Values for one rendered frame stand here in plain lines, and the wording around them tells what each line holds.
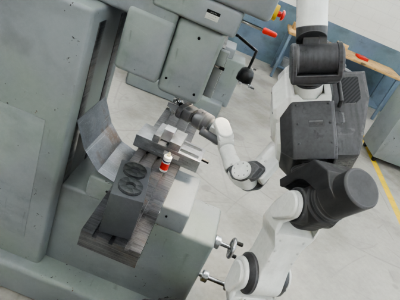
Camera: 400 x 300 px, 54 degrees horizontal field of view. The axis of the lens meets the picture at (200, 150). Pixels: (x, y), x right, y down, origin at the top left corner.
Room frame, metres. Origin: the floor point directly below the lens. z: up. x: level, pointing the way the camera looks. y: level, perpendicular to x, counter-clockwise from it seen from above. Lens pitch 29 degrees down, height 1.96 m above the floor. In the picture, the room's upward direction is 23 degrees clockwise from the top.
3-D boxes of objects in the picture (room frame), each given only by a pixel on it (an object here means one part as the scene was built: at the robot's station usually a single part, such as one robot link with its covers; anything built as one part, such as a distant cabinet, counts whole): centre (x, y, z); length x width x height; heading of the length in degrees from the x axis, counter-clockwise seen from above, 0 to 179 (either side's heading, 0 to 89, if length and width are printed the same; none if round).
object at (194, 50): (1.59, 0.18, 1.47); 0.21 x 0.19 x 0.32; 1
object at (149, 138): (1.74, 0.15, 0.96); 0.35 x 0.15 x 0.11; 89
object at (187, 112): (1.56, 0.09, 1.24); 0.13 x 0.12 x 0.10; 163
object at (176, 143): (1.74, 0.12, 0.99); 0.15 x 0.06 x 0.04; 179
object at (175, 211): (1.59, 0.17, 0.76); 0.50 x 0.35 x 0.12; 91
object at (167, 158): (1.57, 0.13, 0.96); 0.04 x 0.04 x 0.11
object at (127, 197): (1.16, 0.18, 1.00); 0.22 x 0.12 x 0.20; 11
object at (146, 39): (1.59, 0.37, 1.47); 0.24 x 0.19 x 0.26; 1
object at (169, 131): (1.74, 0.18, 1.01); 0.06 x 0.05 x 0.06; 179
